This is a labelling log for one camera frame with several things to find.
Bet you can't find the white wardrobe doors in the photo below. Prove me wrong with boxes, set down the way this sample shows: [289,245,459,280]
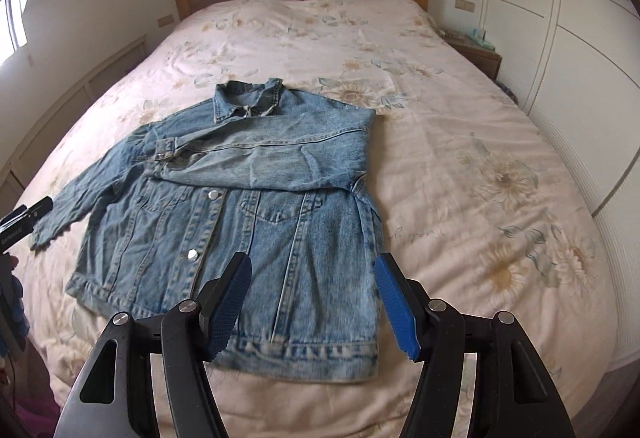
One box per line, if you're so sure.
[485,0,640,364]

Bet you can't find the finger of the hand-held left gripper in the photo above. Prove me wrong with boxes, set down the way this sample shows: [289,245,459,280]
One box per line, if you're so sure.
[5,197,54,225]

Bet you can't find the window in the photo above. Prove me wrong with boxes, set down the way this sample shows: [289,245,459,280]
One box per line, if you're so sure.
[0,0,46,64]

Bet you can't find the wooden nightstand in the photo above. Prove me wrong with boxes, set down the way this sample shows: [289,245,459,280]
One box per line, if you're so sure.
[442,31,502,80]

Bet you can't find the magenta cloth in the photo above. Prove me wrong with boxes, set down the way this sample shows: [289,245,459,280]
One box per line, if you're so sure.
[0,358,58,438]

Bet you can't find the bed with floral pink bedspread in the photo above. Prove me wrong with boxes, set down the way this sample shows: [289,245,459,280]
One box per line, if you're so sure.
[0,0,621,438]

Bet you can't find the blue denim jeans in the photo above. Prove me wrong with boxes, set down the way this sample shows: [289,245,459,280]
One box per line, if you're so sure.
[29,78,386,385]

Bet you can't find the blue patterned cloth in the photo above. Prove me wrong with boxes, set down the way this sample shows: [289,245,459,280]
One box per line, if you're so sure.
[494,79,522,105]

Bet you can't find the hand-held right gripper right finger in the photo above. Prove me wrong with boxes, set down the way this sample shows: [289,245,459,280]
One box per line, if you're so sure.
[374,252,586,438]

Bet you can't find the white low cabinet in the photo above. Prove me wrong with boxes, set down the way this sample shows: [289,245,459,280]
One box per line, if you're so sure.
[0,36,148,199]

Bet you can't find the person's left hand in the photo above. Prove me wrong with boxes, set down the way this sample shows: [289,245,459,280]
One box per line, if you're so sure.
[0,254,28,359]

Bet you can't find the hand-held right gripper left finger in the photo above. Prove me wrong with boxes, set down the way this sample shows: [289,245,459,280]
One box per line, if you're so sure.
[52,252,252,438]

